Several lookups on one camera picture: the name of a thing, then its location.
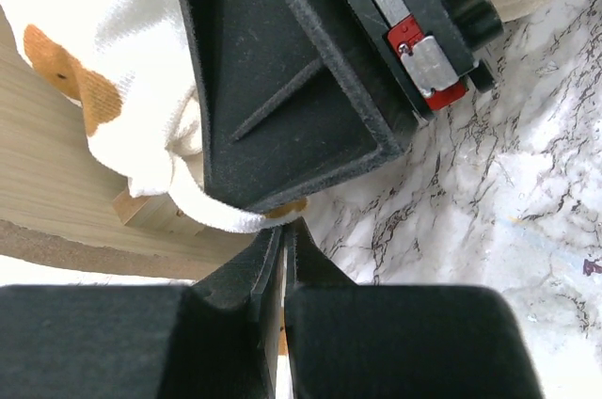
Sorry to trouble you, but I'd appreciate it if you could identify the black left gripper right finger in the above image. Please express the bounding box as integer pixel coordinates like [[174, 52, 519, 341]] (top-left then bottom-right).
[[284, 221, 542, 399]]

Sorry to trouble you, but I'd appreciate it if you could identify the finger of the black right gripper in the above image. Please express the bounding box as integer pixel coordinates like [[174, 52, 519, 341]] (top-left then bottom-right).
[[180, 0, 409, 214]]

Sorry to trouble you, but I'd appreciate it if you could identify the large bear print cushion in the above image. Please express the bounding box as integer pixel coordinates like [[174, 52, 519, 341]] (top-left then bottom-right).
[[1, 0, 308, 233]]

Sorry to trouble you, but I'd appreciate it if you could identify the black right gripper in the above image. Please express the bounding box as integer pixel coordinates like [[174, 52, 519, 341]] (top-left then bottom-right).
[[346, 0, 503, 120]]

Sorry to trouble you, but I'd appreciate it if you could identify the wooden pet bed frame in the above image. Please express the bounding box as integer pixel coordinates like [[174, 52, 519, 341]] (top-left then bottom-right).
[[0, 0, 602, 280]]

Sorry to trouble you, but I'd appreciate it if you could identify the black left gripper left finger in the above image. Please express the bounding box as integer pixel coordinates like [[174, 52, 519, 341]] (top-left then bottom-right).
[[1, 229, 283, 398]]

